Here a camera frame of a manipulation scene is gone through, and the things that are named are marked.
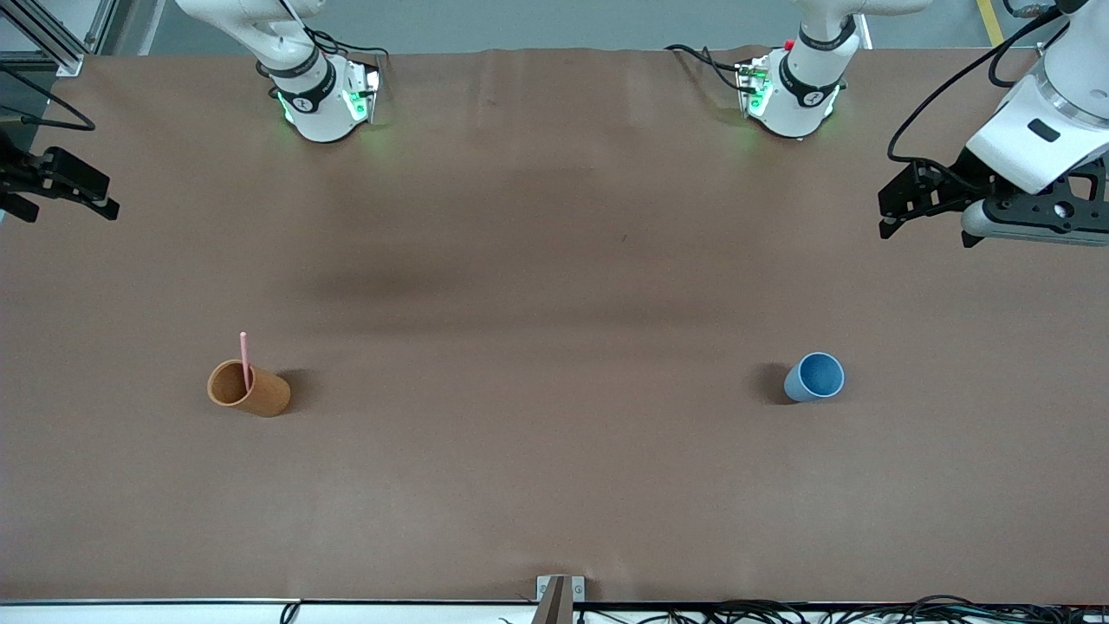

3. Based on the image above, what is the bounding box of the blue cup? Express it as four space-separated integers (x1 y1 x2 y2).
783 351 846 404

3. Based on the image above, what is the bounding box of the orange cup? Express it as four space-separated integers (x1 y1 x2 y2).
206 360 292 419

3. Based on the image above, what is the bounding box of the brown table cover sheet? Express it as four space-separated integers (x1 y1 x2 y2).
0 45 1109 606

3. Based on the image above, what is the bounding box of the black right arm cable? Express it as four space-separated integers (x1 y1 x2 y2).
0 64 97 133

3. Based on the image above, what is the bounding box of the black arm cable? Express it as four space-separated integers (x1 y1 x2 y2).
0 64 97 133
886 0 1068 167

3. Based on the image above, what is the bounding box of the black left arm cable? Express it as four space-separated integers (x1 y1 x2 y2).
886 0 1068 167

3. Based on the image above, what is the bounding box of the aluminium frame profile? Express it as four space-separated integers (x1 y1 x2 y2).
0 0 122 77

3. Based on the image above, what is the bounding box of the black left base cable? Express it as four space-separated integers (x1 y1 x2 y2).
664 42 748 93

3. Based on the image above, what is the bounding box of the black base cable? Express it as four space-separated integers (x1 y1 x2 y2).
664 42 748 93
305 26 391 66

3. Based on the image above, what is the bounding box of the black right base cable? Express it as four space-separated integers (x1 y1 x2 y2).
305 26 391 66

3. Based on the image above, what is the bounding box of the white table edge rail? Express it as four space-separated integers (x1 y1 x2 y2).
0 598 1109 624

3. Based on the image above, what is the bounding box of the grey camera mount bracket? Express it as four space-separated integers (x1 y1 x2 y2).
535 575 587 624

